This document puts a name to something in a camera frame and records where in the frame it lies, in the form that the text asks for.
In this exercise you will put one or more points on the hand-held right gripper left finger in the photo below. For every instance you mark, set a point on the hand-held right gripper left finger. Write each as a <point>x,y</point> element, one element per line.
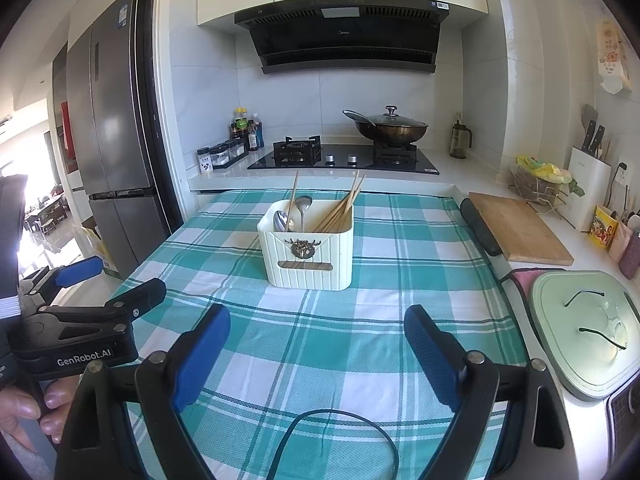
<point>200,355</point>

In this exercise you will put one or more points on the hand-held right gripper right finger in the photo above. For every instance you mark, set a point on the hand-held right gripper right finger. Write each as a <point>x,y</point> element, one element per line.
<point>432,355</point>

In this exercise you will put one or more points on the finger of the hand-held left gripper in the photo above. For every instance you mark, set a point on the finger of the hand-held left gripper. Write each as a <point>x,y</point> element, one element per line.
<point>145,295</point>
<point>80,270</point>

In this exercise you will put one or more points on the cream ribbed utensil holder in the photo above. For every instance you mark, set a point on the cream ribbed utensil holder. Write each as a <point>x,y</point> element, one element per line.
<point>310,270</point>

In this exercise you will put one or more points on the steel spoon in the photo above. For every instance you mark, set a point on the steel spoon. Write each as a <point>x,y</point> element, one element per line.
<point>303,205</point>
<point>281,221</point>

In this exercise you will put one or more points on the person's left hand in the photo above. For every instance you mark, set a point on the person's left hand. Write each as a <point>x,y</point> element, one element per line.
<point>20,405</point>

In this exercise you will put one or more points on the printed cardboard box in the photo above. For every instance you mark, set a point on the printed cardboard box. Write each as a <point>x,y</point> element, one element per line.
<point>100,252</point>

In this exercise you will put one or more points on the wooden dining table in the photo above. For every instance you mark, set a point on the wooden dining table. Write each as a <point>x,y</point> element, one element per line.
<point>42,212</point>

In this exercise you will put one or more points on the teal white checked tablecloth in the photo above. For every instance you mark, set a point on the teal white checked tablecloth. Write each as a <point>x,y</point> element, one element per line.
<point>320,350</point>

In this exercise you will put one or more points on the pink pot mat black trim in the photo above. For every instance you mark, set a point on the pink pot mat black trim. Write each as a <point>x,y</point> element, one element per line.
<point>525,280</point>

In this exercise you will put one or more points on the black cushion pad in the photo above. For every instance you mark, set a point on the black cushion pad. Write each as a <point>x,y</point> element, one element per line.
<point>480,227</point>

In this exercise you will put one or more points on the pale green appliance lid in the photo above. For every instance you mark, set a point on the pale green appliance lid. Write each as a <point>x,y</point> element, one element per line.
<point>575,350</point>

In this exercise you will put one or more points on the white label spice jar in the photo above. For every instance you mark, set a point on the white label spice jar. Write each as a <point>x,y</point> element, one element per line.
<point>204,161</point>

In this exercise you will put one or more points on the wooden cutting board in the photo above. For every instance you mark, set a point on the wooden cutting board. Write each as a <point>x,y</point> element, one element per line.
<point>520,230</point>

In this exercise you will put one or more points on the clear spice jar black lid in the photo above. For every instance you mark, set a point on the clear spice jar black lid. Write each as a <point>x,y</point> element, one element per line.
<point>241,148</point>
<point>230,152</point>
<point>218,156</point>

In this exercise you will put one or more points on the grey steel refrigerator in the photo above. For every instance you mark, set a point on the grey steel refrigerator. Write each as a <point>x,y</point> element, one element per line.
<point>115,110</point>

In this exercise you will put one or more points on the dark sauce bottle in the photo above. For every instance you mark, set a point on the dark sauce bottle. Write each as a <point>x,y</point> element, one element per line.
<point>253,139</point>

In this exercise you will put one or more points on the yellow capped oil bottle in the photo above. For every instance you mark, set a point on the yellow capped oil bottle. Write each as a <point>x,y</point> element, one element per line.
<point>241,125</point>

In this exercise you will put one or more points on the white framed dark grille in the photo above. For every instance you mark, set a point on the white framed dark grille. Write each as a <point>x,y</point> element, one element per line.
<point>625,425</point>

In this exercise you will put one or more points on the yellow printed packet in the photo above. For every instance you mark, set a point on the yellow printed packet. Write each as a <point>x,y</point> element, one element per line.
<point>602,227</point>

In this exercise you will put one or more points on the black glass gas stove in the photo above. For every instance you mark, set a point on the black glass gas stove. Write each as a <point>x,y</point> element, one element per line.
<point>340,160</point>

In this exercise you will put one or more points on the yellow green plastic bag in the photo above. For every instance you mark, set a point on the yellow green plastic bag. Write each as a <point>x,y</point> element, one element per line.
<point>542,169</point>

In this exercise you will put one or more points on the pink cup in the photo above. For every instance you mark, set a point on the pink cup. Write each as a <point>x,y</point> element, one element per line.
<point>620,242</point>

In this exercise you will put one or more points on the dark wok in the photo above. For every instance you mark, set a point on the dark wok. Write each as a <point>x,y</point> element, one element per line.
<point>395,135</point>

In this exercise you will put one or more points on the white knife block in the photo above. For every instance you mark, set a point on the white knife block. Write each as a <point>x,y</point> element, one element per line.
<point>590,190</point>

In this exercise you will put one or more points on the glass wok lid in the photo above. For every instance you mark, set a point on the glass wok lid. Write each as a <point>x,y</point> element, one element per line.
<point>395,119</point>

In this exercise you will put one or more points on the grey spatula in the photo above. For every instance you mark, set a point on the grey spatula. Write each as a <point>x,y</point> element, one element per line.
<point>590,115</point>

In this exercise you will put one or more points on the black range hood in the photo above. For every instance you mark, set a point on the black range hood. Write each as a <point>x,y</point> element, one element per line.
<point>345,40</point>

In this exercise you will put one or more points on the hanging patterned oven mitt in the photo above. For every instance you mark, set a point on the hanging patterned oven mitt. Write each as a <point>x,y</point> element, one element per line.
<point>614,57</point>

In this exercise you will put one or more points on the red wall hanging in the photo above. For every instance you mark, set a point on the red wall hanging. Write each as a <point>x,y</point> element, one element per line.
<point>66,135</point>

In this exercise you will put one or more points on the wall socket with plug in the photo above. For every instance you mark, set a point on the wall socket with plug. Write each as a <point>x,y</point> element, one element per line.
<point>622,166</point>

